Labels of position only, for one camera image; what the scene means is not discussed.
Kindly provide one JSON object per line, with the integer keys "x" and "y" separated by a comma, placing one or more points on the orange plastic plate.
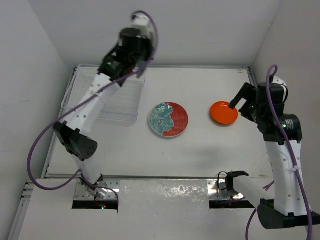
{"x": 222, "y": 114}

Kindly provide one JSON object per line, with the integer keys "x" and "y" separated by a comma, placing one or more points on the red plate with teal flower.
{"x": 168, "y": 119}

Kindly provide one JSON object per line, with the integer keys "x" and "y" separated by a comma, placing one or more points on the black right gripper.
{"x": 248, "y": 91}

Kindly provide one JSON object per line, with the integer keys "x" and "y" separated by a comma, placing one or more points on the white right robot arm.
{"x": 285, "y": 208}

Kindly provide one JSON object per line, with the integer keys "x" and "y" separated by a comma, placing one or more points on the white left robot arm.
{"x": 73, "y": 132}

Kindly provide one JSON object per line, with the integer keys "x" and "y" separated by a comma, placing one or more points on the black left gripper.
{"x": 145, "y": 41}

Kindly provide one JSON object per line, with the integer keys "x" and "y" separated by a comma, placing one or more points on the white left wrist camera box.
{"x": 143, "y": 24}

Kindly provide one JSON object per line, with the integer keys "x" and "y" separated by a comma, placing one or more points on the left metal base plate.
{"x": 84, "y": 193}

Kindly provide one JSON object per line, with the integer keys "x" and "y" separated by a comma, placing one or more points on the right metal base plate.
{"x": 216, "y": 193}

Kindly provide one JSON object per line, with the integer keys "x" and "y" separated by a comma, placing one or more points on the metal base plate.
{"x": 84, "y": 193}
{"x": 216, "y": 193}

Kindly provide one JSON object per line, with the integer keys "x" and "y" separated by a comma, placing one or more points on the dark green rimmed plate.
{"x": 141, "y": 68}

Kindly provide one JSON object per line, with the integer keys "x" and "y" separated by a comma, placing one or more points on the white wire dish rack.
{"x": 121, "y": 109}

